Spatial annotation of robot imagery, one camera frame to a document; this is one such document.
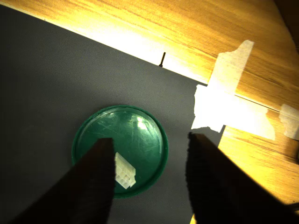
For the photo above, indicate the small white plastic terminal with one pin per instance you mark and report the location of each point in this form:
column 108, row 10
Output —
column 125, row 172

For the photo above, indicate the round green lid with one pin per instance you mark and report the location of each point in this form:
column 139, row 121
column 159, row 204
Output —
column 140, row 140

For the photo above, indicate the white masking tape piece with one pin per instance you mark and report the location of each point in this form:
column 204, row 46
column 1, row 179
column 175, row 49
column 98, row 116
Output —
column 290, row 121
column 222, row 107

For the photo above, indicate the dark grey mat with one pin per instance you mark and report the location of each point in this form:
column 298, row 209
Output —
column 58, row 81

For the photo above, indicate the small black screw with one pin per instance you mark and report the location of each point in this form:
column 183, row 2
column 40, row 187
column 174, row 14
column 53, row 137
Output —
column 162, row 58

